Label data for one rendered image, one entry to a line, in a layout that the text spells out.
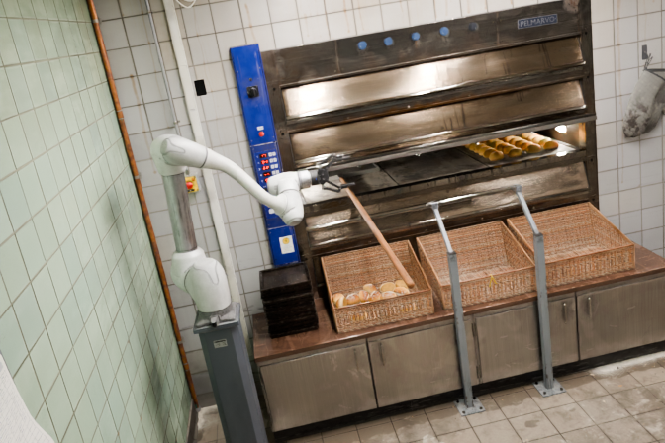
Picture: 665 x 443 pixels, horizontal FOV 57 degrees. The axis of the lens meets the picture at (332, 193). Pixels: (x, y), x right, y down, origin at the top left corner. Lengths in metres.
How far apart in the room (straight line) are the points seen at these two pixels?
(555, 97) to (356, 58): 1.24
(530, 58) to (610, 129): 0.70
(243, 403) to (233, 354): 0.26
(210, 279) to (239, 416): 0.70
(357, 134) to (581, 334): 1.72
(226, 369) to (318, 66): 1.70
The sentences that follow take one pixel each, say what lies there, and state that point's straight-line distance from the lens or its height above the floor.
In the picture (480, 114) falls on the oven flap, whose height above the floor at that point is 1.53.
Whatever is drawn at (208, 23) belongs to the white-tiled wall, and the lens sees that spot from 3.46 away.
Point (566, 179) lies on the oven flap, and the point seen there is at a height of 1.02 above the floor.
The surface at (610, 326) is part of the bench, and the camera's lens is 3.93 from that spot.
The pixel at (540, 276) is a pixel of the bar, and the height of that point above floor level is 0.72.
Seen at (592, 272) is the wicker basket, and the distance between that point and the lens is 3.78.
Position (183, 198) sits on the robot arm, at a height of 1.54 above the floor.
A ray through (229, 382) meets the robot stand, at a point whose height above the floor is 0.70.
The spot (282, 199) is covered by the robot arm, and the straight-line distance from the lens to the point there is 2.85.
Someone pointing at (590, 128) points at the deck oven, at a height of 1.31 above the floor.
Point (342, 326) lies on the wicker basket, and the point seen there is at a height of 0.62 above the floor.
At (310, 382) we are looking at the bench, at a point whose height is 0.36.
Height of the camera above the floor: 2.24
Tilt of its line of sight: 16 degrees down
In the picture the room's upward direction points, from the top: 10 degrees counter-clockwise
